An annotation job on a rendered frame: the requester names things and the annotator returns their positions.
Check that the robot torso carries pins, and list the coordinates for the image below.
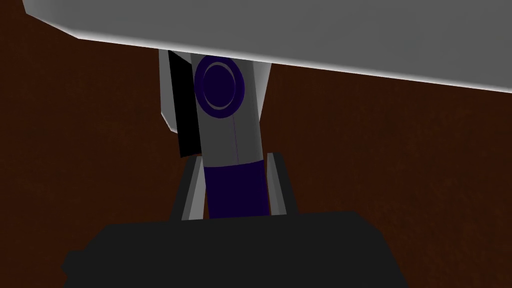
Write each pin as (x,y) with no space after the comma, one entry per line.
(320,28)

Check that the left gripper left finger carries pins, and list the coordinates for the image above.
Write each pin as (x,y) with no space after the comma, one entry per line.
(191,196)

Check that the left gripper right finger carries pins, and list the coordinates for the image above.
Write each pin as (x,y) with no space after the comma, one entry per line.
(282,188)

